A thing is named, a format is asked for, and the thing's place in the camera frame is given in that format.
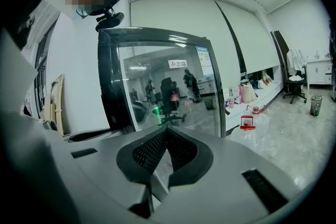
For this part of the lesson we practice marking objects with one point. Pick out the black office chair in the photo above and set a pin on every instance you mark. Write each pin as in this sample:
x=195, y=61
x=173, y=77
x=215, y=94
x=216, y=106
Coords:
x=295, y=86

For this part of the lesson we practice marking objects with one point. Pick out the white cabinet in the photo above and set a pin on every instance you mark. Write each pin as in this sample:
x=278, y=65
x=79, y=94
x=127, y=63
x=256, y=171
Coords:
x=319, y=72

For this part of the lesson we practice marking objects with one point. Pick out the pink bag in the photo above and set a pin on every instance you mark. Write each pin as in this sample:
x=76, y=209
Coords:
x=247, y=94

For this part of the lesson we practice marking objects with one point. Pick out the black head-worn camera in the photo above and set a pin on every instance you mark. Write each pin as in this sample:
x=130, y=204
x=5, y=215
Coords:
x=110, y=19

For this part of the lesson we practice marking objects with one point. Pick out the narrow white roller blind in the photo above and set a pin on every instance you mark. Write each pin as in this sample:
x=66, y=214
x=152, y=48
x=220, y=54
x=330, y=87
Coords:
x=254, y=39

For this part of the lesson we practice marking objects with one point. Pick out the dark leaning boards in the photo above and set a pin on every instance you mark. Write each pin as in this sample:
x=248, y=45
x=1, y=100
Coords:
x=279, y=47

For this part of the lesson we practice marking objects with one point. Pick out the mesh waste bin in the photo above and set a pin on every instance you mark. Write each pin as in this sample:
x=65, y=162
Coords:
x=316, y=106

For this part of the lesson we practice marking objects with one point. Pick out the wide white roller blind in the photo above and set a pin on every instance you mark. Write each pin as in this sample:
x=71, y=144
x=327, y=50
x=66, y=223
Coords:
x=189, y=15

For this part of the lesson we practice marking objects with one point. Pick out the red and white box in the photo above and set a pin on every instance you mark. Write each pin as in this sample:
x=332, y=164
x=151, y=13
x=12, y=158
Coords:
x=247, y=123

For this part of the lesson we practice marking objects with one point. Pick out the white coat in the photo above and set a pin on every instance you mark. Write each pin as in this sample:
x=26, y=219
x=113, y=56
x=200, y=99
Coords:
x=295, y=60

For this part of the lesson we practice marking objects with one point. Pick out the wooden frame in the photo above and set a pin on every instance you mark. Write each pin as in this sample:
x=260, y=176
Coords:
x=55, y=105

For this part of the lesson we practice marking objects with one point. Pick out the pile of colourful bags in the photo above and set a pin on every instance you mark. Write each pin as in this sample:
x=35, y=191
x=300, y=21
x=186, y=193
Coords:
x=262, y=82

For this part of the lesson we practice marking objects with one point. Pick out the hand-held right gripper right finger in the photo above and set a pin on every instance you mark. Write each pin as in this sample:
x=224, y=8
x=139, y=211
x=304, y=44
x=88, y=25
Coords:
x=225, y=178

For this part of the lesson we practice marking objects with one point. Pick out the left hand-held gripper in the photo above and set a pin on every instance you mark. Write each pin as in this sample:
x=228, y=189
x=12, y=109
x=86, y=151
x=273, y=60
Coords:
x=13, y=73

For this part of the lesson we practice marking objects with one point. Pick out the black glass-door cabinet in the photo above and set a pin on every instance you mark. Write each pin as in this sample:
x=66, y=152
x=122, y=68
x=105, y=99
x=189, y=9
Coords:
x=162, y=81

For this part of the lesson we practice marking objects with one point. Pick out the person's black shirt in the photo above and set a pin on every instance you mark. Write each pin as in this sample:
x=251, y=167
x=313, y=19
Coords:
x=23, y=15

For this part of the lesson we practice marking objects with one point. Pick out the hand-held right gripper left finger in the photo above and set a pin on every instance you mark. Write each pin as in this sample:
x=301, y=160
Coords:
x=105, y=170

